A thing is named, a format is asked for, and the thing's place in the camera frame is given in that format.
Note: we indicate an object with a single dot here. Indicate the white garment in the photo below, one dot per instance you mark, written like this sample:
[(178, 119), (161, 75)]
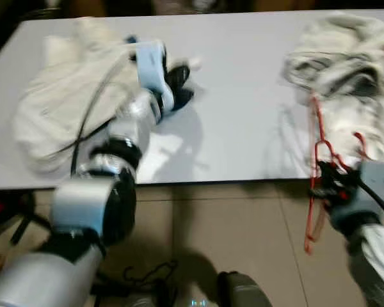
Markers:
[(57, 109), (345, 70)]

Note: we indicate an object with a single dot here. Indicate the grey robot right leg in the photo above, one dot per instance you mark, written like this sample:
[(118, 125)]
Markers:
[(243, 291)]

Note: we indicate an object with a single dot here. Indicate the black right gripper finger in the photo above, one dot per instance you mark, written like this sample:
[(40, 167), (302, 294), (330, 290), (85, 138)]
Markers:
[(324, 170), (320, 192)]

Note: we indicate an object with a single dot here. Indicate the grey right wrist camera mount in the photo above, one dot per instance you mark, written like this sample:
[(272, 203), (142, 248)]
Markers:
[(371, 185)]

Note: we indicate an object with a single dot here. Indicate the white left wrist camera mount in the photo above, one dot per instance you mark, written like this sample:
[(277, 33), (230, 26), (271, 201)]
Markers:
[(152, 67)]

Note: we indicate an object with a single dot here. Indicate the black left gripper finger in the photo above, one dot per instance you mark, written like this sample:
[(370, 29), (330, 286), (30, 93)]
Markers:
[(184, 98), (182, 74)]

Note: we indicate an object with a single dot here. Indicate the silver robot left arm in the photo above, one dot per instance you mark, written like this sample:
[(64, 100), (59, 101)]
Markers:
[(83, 211)]

